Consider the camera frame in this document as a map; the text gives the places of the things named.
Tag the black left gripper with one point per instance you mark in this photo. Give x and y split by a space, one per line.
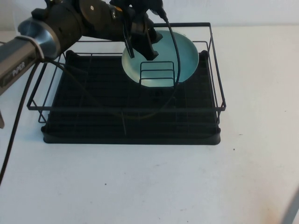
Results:
140 22

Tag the teal round plate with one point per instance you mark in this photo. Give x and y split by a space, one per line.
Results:
184 53

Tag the left robot arm black grey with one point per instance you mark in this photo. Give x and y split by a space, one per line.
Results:
67 25

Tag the black plastic drain tray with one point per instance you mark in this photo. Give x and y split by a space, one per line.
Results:
105 130

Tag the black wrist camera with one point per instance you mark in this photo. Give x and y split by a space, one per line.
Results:
149 4

